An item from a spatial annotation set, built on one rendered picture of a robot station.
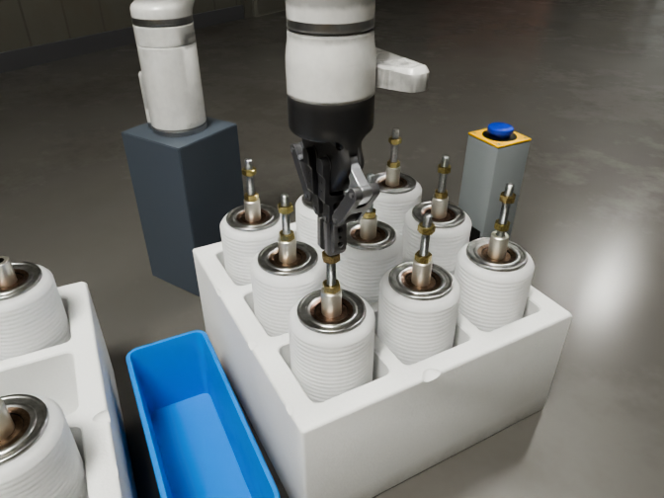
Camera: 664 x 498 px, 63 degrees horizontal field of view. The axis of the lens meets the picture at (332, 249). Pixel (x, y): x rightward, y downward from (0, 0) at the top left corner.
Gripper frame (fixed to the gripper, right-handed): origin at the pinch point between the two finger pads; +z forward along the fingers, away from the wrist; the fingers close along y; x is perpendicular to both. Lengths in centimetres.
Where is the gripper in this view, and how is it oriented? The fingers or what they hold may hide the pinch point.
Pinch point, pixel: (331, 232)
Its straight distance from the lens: 53.3
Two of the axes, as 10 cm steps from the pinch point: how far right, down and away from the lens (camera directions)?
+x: 8.7, -2.7, 4.1
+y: 4.9, 4.7, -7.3
